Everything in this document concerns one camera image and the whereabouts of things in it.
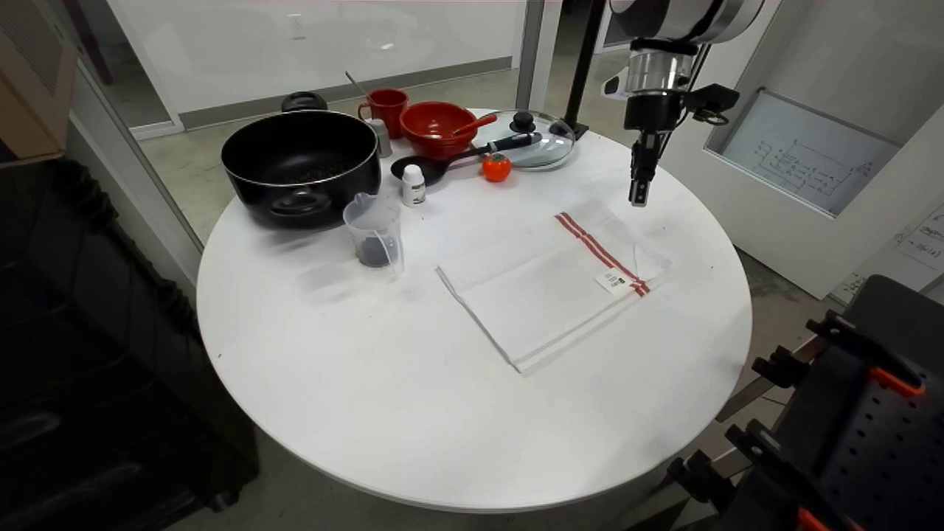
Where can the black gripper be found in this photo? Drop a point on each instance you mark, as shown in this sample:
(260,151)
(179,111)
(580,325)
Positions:
(653,111)

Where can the white towel with red stripes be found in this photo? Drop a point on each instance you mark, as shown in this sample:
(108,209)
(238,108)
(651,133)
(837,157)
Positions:
(549,296)

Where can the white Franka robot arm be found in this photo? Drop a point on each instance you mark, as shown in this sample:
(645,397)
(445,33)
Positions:
(681,18)

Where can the glass pot lid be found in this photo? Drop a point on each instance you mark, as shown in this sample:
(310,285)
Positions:
(542,150)

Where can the small orange round object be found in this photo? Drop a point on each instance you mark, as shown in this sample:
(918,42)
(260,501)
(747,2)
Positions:
(496,170)

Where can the large printed paper sheet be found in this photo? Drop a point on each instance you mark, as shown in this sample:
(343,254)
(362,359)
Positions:
(806,151)

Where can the red plastic bowl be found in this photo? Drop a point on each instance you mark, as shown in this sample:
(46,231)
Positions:
(439,127)

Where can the black ladle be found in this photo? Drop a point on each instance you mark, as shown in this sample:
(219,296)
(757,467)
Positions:
(418,170)

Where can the small white bottle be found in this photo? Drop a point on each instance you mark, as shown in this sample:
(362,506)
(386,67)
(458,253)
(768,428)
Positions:
(414,186)

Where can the red cup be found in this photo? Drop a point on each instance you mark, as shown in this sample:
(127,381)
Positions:
(386,108)

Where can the small clear shaker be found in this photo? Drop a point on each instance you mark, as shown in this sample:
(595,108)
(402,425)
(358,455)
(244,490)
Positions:
(380,138)

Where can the clear plastic measuring cup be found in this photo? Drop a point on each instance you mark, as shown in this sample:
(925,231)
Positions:
(374,231)

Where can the small printed paper sheet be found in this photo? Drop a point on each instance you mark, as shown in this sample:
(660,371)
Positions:
(915,254)

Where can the black cooking pot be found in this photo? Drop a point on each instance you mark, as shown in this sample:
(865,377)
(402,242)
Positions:
(296,157)

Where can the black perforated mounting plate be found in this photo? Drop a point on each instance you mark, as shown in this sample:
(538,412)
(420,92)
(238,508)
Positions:
(886,453)

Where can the black cabinet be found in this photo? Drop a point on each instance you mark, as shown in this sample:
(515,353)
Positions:
(98,372)

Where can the cardboard box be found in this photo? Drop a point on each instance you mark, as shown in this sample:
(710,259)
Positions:
(32,99)

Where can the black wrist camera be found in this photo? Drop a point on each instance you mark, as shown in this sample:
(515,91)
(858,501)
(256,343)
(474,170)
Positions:
(713,104)

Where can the black camera stand pole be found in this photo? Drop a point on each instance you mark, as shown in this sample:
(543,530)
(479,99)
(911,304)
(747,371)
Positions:
(586,60)

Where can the grey metal door post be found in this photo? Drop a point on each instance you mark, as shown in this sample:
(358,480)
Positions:
(538,49)

